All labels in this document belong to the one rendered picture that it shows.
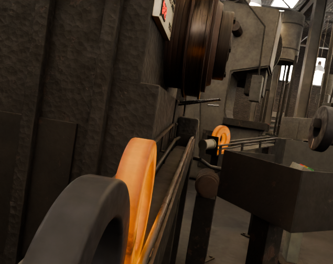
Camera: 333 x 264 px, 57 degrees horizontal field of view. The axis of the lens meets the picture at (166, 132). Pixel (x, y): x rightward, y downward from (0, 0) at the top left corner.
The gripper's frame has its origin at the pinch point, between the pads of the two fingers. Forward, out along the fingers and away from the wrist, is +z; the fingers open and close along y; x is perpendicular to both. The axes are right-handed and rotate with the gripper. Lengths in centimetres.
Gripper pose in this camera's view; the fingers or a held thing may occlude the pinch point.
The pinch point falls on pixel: (323, 124)
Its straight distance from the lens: 117.0
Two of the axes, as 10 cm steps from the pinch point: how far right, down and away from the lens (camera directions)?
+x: 2.1, -9.8, -0.7
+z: -9.7, -2.2, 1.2
